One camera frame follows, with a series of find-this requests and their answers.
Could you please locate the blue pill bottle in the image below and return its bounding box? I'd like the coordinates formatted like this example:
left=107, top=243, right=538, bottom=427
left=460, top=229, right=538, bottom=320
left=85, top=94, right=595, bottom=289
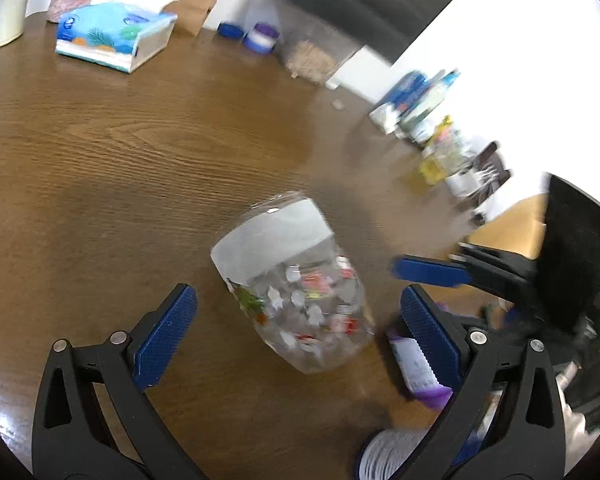
left=353, top=429, right=428, bottom=480

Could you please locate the yellow thermos jug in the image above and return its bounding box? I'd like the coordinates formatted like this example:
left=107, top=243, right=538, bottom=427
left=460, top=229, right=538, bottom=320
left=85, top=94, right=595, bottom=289
left=467, top=194, right=546, bottom=259

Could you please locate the purple pill bottle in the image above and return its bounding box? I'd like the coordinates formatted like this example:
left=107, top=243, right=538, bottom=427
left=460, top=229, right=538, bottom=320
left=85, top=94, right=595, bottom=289
left=386, top=301, right=481, bottom=411

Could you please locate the glass of yellow liquid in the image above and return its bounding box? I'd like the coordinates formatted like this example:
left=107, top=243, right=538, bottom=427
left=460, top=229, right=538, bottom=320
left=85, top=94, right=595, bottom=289
left=418, top=148, right=449, bottom=186

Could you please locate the clear glass bottle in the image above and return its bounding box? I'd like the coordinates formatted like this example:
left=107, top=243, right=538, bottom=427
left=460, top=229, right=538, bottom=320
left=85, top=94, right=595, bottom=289
left=399, top=70, right=460, bottom=140

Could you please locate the crumpled white tissue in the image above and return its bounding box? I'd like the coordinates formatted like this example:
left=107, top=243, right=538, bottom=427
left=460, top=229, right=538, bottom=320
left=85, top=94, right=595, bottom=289
left=368, top=102, right=402, bottom=134

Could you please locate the blue drink can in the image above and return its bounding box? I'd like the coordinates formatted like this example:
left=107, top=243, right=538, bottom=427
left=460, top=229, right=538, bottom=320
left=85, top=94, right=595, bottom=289
left=377, top=70, right=428, bottom=115

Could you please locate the clear jar with oats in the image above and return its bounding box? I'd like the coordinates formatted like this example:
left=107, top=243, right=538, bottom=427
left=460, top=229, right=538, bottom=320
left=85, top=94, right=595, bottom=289
left=273, top=0, right=362, bottom=86

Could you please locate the blue bottle cap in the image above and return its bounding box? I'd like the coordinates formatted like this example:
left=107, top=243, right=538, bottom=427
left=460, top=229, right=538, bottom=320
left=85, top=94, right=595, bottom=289
left=216, top=22, right=245, bottom=40

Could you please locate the blue tissue box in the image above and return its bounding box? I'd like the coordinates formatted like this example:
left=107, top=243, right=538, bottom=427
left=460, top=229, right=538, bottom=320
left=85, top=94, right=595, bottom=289
left=55, top=0, right=178, bottom=74

